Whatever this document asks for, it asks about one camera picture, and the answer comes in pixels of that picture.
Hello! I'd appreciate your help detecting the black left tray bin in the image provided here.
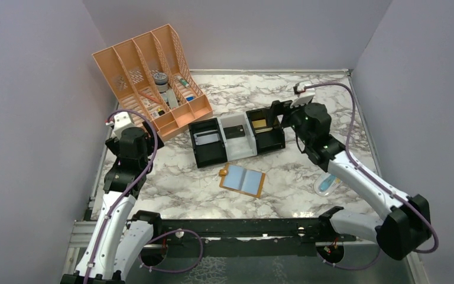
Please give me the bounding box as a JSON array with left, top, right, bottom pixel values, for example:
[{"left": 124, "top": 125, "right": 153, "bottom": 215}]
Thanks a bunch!
[{"left": 188, "top": 118, "right": 228, "bottom": 169}]

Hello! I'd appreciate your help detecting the peach plastic desk organizer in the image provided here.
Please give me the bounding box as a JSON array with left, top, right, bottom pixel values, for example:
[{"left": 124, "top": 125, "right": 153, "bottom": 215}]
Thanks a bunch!
[{"left": 92, "top": 24, "right": 213, "bottom": 141}]

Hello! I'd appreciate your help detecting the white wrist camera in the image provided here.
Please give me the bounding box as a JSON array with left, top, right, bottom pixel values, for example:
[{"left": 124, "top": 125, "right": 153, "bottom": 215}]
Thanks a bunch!
[
  {"left": 290, "top": 89, "right": 316, "bottom": 108},
  {"left": 105, "top": 112, "right": 135, "bottom": 139}
]

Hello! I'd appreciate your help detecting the tan leather card holder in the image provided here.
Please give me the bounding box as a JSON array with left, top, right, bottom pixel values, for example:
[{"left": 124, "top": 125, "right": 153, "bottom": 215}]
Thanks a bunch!
[{"left": 218, "top": 163, "right": 267, "bottom": 199}]

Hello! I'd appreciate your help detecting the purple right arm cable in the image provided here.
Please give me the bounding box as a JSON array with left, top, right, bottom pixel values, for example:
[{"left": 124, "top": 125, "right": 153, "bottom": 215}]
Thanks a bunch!
[{"left": 293, "top": 82, "right": 440, "bottom": 271}]

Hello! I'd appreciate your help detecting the gold credit card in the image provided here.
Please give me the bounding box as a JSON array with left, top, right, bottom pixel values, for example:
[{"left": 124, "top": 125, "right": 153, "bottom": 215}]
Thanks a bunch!
[{"left": 251, "top": 120, "right": 267, "bottom": 130}]

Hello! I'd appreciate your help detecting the clear blue packaged item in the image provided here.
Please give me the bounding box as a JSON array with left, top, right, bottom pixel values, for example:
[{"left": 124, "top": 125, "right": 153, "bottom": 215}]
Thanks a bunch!
[{"left": 313, "top": 173, "right": 342, "bottom": 197}]

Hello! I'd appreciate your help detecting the black right tray bin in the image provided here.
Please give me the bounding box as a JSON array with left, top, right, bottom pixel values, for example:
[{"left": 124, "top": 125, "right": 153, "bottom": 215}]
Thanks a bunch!
[{"left": 246, "top": 108, "right": 286, "bottom": 155}]

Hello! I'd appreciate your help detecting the black tray bin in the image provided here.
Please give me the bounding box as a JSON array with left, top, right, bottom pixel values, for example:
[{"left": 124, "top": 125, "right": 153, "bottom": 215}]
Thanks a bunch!
[
  {"left": 188, "top": 118, "right": 228, "bottom": 169},
  {"left": 246, "top": 108, "right": 286, "bottom": 155}
]

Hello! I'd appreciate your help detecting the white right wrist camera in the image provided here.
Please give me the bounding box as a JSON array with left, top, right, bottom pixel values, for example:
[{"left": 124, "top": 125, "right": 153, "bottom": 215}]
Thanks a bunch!
[{"left": 290, "top": 89, "right": 316, "bottom": 108}]

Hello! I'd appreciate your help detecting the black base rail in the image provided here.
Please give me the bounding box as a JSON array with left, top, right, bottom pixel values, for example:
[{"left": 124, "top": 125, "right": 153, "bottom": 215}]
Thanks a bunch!
[{"left": 137, "top": 218, "right": 356, "bottom": 262}]

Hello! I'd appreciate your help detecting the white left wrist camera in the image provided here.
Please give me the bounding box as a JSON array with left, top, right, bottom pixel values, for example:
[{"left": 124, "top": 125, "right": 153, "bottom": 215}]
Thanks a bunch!
[{"left": 105, "top": 112, "right": 135, "bottom": 139}]

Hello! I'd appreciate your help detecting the black credit card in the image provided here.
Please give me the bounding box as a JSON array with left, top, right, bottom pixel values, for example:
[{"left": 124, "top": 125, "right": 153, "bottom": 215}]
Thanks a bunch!
[{"left": 223, "top": 125, "right": 245, "bottom": 139}]

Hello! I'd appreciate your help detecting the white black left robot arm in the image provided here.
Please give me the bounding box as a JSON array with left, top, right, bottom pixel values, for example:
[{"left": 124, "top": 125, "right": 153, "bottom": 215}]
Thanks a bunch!
[{"left": 61, "top": 121, "right": 163, "bottom": 283}]

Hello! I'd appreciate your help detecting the grey round jar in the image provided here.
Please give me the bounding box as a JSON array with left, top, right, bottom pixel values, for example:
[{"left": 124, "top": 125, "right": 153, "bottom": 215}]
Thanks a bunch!
[{"left": 153, "top": 72, "right": 169, "bottom": 93}]

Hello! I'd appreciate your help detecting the light blue card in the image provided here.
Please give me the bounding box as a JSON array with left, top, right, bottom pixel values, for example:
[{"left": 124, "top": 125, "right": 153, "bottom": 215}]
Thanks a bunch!
[{"left": 223, "top": 164, "right": 264, "bottom": 196}]

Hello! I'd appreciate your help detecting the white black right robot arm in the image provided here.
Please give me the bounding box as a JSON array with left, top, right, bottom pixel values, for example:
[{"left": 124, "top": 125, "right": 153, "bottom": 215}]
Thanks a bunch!
[{"left": 266, "top": 101, "right": 434, "bottom": 260}]

